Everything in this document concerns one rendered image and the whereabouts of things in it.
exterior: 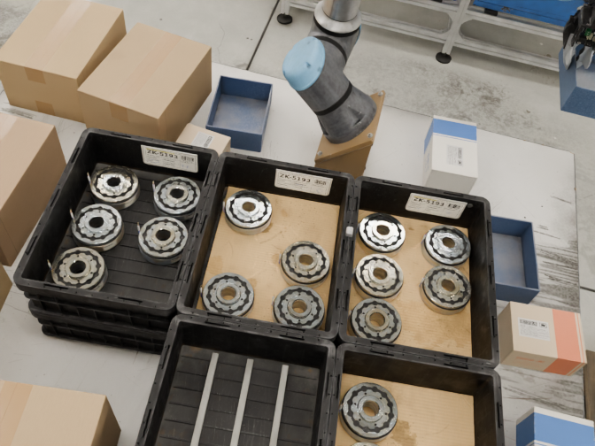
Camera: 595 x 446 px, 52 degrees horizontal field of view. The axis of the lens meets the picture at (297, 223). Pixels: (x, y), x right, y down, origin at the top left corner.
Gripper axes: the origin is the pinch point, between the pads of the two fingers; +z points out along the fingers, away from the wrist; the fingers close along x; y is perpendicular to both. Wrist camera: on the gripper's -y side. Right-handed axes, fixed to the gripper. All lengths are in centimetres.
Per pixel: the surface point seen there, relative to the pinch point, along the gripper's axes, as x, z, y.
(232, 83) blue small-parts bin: -81, 31, -5
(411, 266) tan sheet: -24, 27, 44
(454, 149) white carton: -17.7, 31.7, 1.7
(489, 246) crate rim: -9.6, 18.2, 40.7
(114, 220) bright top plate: -86, 20, 56
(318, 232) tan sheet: -45, 26, 42
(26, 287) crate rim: -92, 13, 78
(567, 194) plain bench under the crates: 15.9, 43.2, -2.5
